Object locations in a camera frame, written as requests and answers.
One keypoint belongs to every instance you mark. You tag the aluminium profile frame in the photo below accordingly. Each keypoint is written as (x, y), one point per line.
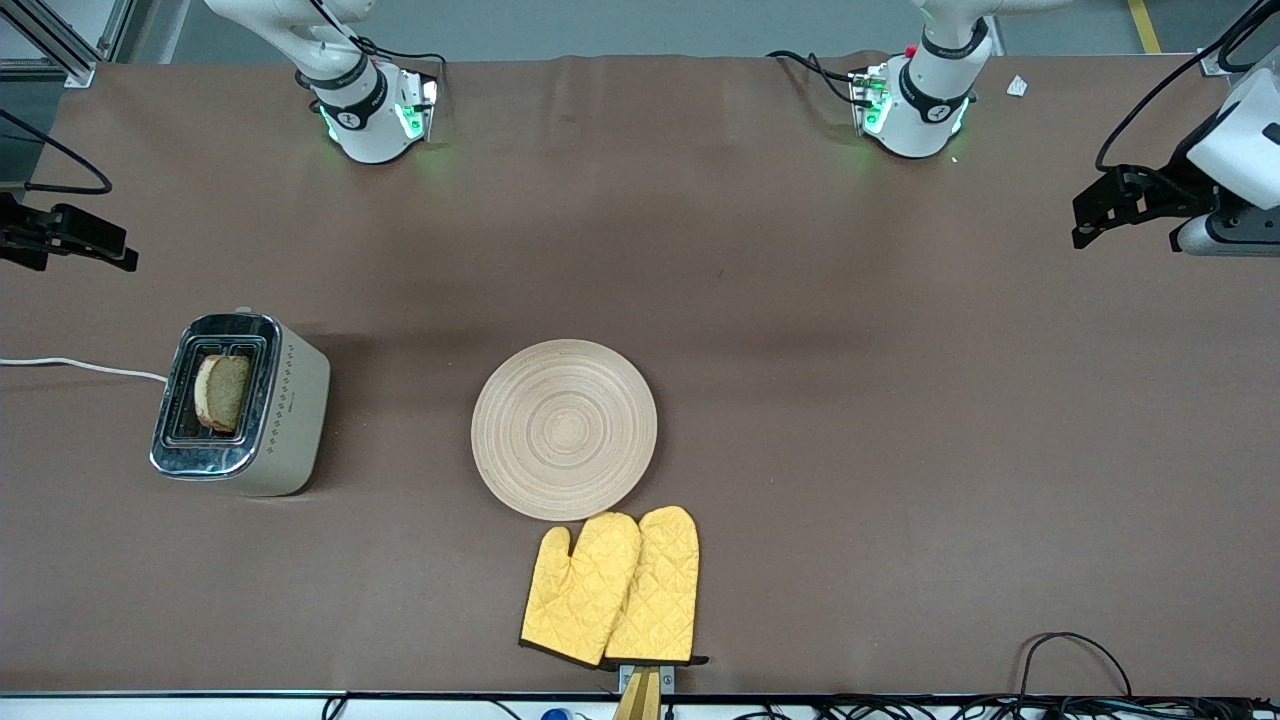
(60, 45)

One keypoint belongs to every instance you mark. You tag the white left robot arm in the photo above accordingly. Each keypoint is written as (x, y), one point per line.
(925, 112)

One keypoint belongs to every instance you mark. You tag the brown toast slice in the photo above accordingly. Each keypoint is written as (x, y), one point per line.
(224, 392)

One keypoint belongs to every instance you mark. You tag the yellow quilted oven mitt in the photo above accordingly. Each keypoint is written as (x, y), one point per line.
(660, 590)
(578, 595)

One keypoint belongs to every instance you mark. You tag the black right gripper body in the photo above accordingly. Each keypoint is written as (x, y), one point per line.
(22, 238)

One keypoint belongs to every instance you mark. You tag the small white paper scrap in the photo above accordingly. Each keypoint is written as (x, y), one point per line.
(1017, 86)

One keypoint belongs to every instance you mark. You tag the cream and chrome toaster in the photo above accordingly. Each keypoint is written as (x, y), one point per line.
(262, 410)

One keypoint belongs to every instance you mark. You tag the round wooden plate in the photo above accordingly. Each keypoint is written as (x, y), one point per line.
(564, 430)

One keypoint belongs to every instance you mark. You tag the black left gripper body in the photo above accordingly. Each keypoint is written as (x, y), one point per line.
(1178, 193)

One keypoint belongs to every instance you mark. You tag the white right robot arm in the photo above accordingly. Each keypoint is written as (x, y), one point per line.
(368, 128)

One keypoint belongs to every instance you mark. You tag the wooden stick with metal bracket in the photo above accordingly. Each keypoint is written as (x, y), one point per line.
(640, 692)

